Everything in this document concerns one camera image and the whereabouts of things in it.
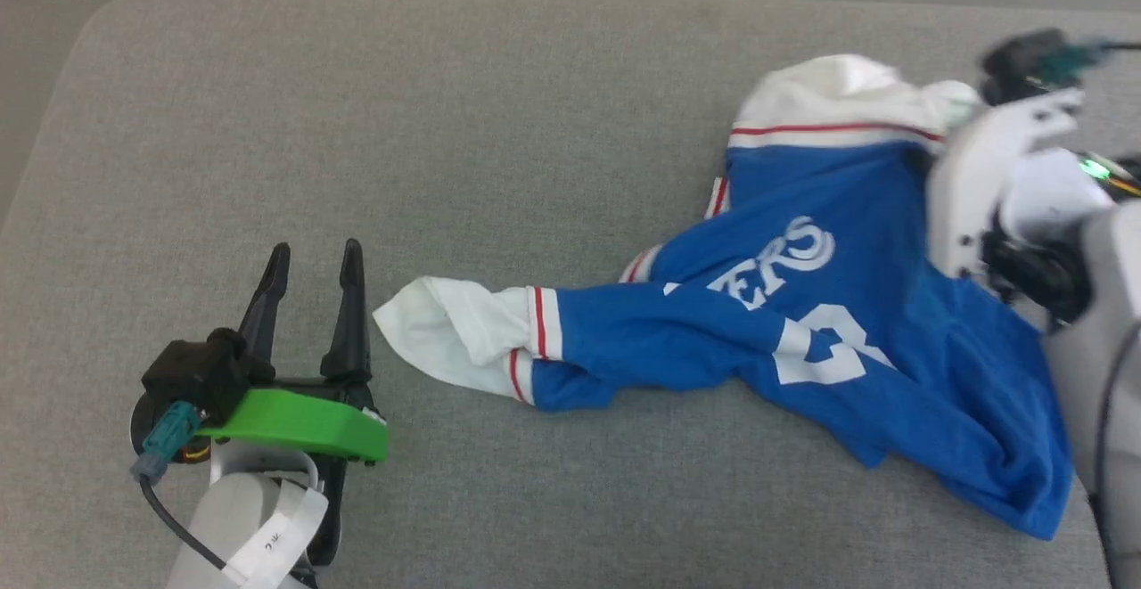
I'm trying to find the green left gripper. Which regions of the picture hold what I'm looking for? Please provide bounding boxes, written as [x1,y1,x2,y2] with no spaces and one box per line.
[198,238,390,467]

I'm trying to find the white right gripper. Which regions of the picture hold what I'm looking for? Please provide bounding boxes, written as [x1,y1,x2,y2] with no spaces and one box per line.
[925,88,1117,280]

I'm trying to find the blue white sports jersey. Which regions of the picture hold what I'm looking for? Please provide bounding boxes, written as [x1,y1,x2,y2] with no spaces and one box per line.
[373,54,1076,542]

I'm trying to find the grey fabric sofa cushion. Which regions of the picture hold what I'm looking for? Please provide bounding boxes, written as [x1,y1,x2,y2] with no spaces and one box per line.
[0,0,1141,589]

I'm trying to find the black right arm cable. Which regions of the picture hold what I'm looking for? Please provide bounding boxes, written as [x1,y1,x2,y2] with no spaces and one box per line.
[1041,38,1141,84]

